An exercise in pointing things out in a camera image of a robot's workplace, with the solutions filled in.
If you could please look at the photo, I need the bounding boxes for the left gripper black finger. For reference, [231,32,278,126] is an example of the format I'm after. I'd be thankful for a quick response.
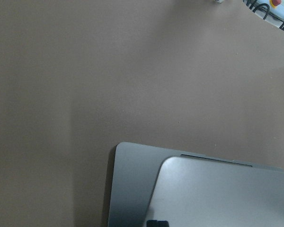
[146,220,169,227]

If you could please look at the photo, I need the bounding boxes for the grey laptop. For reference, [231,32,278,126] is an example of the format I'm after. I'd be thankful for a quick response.
[108,142,284,227]

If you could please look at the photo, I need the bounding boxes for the blue grey teach pendant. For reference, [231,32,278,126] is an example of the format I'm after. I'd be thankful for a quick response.
[257,0,284,20]

